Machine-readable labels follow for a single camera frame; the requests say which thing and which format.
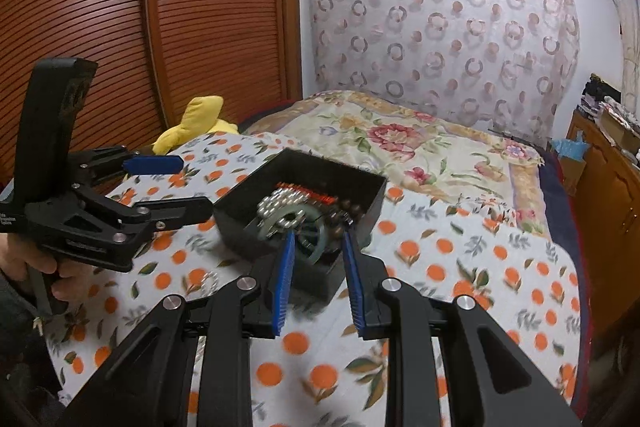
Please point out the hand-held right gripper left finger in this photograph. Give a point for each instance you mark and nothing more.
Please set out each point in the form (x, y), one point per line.
(282, 292)

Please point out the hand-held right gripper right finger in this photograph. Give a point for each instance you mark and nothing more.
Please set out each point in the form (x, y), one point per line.
(356, 287)

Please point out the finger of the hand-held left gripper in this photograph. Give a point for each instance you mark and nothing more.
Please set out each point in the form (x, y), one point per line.
(152, 164)
(180, 209)

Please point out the black cardboard box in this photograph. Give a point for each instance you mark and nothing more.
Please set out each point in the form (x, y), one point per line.
(240, 217)

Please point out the person's left hand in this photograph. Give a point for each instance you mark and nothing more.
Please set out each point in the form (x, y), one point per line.
(20, 257)

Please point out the yellow plush toy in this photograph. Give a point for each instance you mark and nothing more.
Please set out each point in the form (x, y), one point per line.
(200, 122)

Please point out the orange fruit print cloth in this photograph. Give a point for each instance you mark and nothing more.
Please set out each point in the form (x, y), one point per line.
(450, 267)

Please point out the floral blanket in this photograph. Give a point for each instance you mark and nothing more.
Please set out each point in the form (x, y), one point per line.
(400, 142)

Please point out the brown louvred wardrobe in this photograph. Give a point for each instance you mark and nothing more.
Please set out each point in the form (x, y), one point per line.
(200, 7)

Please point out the dark blue bed sheet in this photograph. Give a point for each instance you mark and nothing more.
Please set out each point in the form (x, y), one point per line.
(562, 207)

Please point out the blue plastic bag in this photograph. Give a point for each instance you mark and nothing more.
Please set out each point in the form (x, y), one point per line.
(572, 147)

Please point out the wooden cabinet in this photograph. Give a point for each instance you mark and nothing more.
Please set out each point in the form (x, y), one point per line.
(605, 217)

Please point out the circle patterned sheer curtain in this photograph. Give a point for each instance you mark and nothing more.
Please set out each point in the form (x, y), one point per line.
(440, 32)

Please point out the white window curtain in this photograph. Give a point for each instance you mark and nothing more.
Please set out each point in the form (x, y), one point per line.
(630, 32)

